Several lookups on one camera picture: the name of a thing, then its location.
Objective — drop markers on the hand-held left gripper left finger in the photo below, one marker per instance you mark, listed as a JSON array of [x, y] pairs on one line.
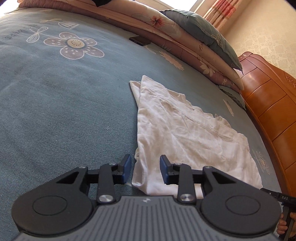
[[127, 170]]

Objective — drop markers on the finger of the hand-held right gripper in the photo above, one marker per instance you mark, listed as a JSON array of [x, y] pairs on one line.
[[268, 191]]

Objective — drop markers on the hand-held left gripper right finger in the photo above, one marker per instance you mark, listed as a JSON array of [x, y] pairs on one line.
[[163, 170]]

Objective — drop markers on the white printed t-shirt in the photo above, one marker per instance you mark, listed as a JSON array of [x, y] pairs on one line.
[[185, 139]]

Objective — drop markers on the person's right hand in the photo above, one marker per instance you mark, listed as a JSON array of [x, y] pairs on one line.
[[282, 227]]

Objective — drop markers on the wooden headboard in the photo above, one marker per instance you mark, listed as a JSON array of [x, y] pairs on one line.
[[270, 111]]

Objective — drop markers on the blue floral bed sheet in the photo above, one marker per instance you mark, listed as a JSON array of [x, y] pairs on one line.
[[69, 104]]

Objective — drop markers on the flat blue-grey pillow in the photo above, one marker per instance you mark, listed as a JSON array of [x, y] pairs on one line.
[[233, 95]]

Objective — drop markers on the black phone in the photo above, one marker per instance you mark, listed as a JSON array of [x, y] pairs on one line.
[[140, 41]]

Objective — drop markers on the folded pink floral quilt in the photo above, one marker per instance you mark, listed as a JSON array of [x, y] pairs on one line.
[[180, 39]]

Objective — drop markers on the plump blue-grey pillow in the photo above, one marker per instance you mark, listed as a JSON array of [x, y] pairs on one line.
[[208, 32]]

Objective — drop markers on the pink striped curtain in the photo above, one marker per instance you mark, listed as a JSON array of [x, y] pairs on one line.
[[219, 14]]

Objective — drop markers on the black garment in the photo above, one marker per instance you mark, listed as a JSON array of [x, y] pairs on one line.
[[104, 2]]

